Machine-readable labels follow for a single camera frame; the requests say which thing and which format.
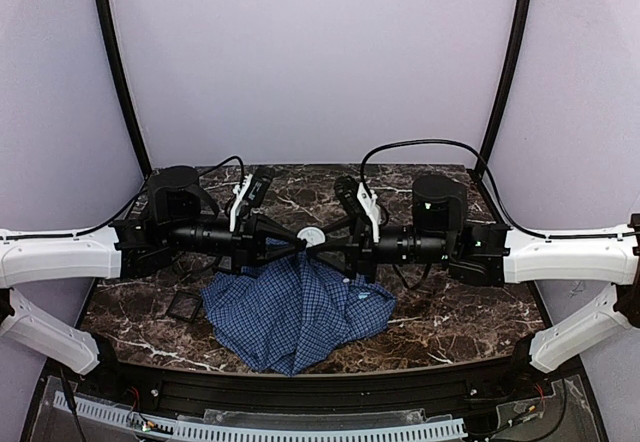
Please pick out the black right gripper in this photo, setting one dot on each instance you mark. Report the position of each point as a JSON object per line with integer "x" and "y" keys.
{"x": 365, "y": 243}

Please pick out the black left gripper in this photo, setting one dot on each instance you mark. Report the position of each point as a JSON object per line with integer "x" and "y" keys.
{"x": 246, "y": 241}

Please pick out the pink pompom brooch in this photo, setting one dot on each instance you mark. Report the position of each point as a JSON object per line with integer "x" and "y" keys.
{"x": 312, "y": 235}

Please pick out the blue checked shirt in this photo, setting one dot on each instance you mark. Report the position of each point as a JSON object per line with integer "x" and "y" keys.
{"x": 293, "y": 313}

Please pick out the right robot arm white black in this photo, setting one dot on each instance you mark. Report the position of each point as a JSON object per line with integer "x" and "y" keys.
{"x": 491, "y": 255}

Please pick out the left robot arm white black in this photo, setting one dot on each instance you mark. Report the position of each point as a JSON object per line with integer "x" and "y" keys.
{"x": 180, "y": 216}

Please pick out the black square box base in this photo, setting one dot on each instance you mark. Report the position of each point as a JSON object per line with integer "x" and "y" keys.
{"x": 224, "y": 264}

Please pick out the black square box lid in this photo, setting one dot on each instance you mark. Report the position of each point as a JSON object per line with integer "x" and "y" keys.
{"x": 184, "y": 306}

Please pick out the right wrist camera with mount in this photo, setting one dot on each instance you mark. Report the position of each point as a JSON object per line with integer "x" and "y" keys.
{"x": 359, "y": 204}

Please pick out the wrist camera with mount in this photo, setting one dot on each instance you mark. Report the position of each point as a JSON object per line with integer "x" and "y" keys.
{"x": 249, "y": 195}
{"x": 359, "y": 204}

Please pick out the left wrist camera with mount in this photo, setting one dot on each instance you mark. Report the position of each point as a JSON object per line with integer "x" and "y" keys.
{"x": 249, "y": 195}

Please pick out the black front aluminium rail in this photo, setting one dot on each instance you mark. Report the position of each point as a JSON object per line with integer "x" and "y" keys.
{"x": 444, "y": 388}

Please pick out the white slotted cable duct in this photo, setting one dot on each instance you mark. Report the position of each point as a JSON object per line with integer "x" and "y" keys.
{"x": 215, "y": 425}

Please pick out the left black frame post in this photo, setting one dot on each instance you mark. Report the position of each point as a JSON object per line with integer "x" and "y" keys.
{"x": 124, "y": 96}

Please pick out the black frame post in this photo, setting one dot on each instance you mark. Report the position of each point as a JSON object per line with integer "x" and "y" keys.
{"x": 124, "y": 96}
{"x": 513, "y": 48}

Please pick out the right black frame post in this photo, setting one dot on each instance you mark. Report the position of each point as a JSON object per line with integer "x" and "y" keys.
{"x": 513, "y": 48}

